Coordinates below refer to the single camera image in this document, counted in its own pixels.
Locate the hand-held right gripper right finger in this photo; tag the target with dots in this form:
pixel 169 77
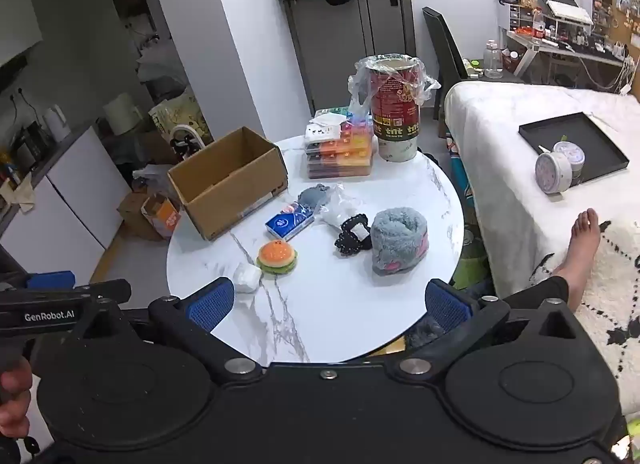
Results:
pixel 447 304

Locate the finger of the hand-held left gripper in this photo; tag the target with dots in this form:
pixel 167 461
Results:
pixel 50 280

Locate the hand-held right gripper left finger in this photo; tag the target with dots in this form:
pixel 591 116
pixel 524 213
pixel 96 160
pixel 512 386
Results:
pixel 210 301

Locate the grey-blue plush toy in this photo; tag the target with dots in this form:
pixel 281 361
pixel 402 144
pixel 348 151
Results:
pixel 395 244

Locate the orange burger toy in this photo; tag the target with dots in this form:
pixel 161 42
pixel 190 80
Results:
pixel 276 254

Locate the blue tissue pack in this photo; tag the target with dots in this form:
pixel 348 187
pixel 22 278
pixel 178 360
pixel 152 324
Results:
pixel 287 224

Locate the black hair clip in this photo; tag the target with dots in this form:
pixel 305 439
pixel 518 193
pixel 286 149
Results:
pixel 345 244

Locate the white item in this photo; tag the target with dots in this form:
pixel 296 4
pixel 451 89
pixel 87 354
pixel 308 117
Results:
pixel 340 211

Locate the person's left hand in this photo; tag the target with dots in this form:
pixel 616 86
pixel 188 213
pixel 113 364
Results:
pixel 12 389

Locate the grey fluffy slipper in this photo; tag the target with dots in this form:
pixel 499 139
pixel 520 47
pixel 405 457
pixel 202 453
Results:
pixel 425 334

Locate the white squishy cube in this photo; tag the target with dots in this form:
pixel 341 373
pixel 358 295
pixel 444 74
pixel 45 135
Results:
pixel 246 277

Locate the green bag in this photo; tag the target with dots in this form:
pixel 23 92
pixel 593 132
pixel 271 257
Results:
pixel 467 264

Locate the white floor cabinet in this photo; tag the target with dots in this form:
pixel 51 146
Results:
pixel 75 194

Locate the orange cardboard box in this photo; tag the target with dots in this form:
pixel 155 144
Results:
pixel 167 219

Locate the small brown cardboard box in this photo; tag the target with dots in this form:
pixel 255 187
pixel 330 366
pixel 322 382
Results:
pixel 131 214

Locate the black counter appliance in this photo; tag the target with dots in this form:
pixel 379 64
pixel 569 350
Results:
pixel 27 144

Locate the white plastic bag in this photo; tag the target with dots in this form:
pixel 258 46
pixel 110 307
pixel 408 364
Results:
pixel 150 175

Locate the person's leg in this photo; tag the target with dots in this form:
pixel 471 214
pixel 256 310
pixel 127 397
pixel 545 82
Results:
pixel 582 244

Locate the grey mouse plush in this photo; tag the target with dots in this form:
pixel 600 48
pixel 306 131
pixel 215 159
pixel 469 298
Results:
pixel 315 195

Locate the white kettle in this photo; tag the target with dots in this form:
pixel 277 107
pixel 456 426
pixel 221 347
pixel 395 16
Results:
pixel 56 123

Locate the white fluffy patterned blanket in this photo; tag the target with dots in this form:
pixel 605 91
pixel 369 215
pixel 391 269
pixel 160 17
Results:
pixel 615 294

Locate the colourful picture book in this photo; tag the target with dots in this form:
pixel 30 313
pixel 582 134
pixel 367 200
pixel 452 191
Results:
pixel 345 154

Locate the yellow printed bag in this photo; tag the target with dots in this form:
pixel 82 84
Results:
pixel 175 117

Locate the round floral tin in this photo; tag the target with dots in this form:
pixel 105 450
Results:
pixel 572 152

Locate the clear plastic bag with red item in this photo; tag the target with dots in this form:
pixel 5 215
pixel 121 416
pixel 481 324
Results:
pixel 395 109

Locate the white paper packet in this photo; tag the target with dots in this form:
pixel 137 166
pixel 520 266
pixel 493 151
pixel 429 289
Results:
pixel 325 128

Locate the black tray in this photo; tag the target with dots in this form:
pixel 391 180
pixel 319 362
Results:
pixel 590 134

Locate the clear jar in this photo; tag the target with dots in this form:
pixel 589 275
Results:
pixel 493 62

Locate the black leaning board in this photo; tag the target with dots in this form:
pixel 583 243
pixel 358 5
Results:
pixel 445 49

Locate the white desk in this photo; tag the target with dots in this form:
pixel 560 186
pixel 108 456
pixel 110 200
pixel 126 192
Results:
pixel 575 52

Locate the grey door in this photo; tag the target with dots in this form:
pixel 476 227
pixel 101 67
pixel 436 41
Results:
pixel 330 44

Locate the white drawer organizer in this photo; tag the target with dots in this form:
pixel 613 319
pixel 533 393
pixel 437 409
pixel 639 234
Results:
pixel 522 14

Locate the white flat device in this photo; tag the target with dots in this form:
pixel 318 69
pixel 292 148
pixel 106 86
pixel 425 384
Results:
pixel 570 10

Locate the white wall cabinet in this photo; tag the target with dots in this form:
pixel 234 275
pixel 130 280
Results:
pixel 15 19

